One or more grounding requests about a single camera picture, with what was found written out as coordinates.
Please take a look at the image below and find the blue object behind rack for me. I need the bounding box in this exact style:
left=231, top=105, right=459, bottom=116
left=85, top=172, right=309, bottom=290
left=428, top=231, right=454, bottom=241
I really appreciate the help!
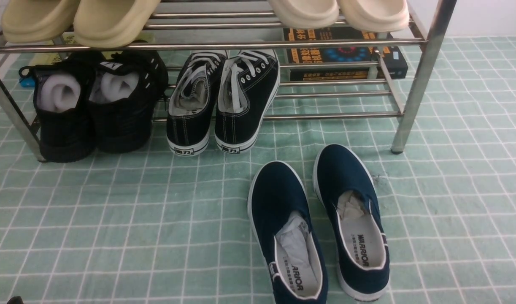
left=18, top=67, right=35, bottom=88

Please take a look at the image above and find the navy slip-on shoe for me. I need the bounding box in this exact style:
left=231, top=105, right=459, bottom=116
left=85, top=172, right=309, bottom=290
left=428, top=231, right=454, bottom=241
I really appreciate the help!
left=247, top=161, right=329, bottom=304
left=313, top=144, right=390, bottom=302

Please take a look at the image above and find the tan foam slipper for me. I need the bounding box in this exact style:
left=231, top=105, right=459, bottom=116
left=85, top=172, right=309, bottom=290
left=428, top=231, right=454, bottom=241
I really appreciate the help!
left=1, top=0, right=80, bottom=43
left=73, top=0, right=161, bottom=49

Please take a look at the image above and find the black object at bottom edge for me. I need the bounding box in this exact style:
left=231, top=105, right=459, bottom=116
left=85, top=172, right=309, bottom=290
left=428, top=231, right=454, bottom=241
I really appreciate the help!
left=6, top=296, right=24, bottom=304

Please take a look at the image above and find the right cream foam slipper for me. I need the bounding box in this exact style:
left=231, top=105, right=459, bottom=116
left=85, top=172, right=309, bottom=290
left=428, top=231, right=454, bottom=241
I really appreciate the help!
left=337, top=0, right=410, bottom=33

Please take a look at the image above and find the left black canvas sneaker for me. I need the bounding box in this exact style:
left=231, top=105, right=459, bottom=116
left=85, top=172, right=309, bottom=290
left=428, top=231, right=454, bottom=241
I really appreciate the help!
left=166, top=50, right=228, bottom=156

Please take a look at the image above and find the cream foam slipper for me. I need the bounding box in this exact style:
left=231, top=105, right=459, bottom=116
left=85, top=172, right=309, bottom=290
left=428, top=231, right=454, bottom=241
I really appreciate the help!
left=268, top=0, right=340, bottom=29
left=337, top=0, right=410, bottom=33

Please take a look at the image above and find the black box with orange print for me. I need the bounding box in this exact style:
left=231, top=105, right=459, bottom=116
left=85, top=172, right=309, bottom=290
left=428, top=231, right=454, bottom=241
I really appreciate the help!
left=283, top=26, right=408, bottom=81

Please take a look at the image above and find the left cream foam slipper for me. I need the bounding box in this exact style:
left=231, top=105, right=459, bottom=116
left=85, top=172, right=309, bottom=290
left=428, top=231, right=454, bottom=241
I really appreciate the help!
left=268, top=0, right=340, bottom=29

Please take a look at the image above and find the right black canvas sneaker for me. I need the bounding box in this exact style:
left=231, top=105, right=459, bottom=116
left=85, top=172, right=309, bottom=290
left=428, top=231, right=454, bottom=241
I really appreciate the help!
left=215, top=49, right=281, bottom=154

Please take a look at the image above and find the left black mesh sneaker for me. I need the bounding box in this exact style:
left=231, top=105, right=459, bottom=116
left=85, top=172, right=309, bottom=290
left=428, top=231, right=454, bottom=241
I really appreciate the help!
left=19, top=51, right=105, bottom=163

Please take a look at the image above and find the left tan foam slipper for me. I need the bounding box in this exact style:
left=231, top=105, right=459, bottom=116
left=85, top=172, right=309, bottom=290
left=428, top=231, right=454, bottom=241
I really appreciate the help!
left=1, top=0, right=80, bottom=43

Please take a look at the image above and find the silver metal shoe rack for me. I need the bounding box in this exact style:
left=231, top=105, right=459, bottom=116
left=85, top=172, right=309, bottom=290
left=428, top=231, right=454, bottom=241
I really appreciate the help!
left=0, top=0, right=456, bottom=163

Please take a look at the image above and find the black mesh sneaker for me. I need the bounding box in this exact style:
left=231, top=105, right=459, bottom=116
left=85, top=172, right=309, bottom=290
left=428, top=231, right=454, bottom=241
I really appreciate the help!
left=19, top=51, right=105, bottom=163
left=86, top=50, right=169, bottom=153

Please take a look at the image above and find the right tan foam slipper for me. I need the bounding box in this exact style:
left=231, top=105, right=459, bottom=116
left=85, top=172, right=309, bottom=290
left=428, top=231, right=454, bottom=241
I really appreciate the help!
left=73, top=0, right=161, bottom=49

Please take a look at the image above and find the black canvas sneaker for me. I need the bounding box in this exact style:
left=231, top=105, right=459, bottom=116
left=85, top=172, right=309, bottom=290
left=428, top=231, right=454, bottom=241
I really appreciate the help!
left=215, top=49, right=281, bottom=154
left=166, top=50, right=228, bottom=156

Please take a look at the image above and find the right black mesh sneaker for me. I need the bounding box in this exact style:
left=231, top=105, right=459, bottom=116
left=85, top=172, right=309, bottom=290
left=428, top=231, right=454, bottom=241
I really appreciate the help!
left=86, top=50, right=169, bottom=153

